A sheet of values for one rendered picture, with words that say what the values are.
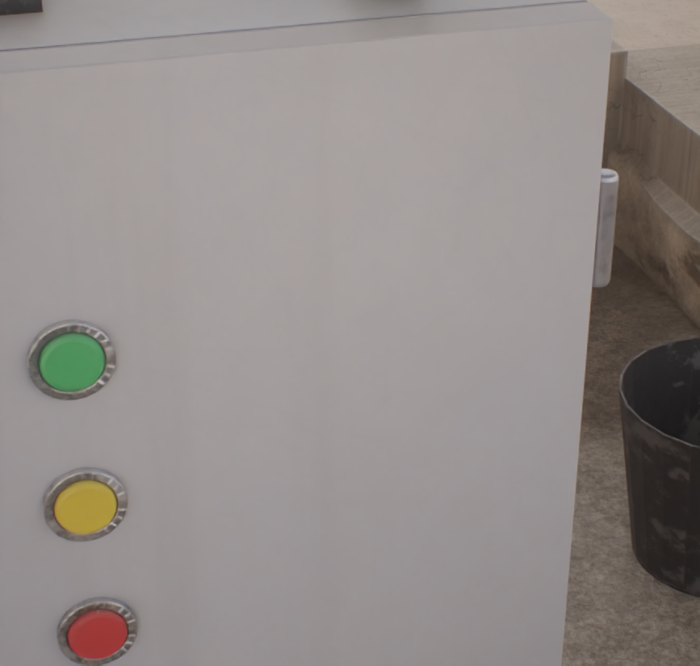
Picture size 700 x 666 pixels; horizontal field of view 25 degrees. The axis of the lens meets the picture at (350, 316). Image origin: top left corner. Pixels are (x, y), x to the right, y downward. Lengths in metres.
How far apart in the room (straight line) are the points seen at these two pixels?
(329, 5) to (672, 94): 2.63
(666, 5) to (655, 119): 0.64
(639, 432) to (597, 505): 0.31
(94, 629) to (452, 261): 0.19
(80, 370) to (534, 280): 0.17
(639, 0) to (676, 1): 0.08
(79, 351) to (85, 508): 0.06
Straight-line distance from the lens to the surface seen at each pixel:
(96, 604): 0.60
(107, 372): 0.55
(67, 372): 0.54
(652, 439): 2.20
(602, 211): 0.58
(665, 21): 3.61
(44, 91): 0.51
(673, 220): 3.02
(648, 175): 3.17
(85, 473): 0.57
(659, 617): 2.30
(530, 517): 0.63
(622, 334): 2.98
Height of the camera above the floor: 1.41
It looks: 28 degrees down
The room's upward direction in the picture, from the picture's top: straight up
